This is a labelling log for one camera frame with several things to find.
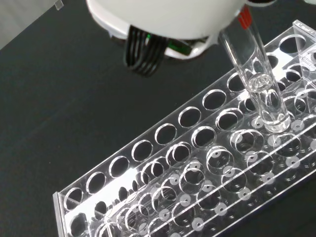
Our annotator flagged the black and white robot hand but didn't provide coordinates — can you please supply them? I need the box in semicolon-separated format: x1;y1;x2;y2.
85;0;277;78

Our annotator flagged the black bench cloth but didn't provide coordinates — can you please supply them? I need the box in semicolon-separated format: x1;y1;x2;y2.
0;0;316;237

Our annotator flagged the clear acrylic test tube rack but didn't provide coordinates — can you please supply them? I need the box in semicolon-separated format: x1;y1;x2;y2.
52;19;316;237

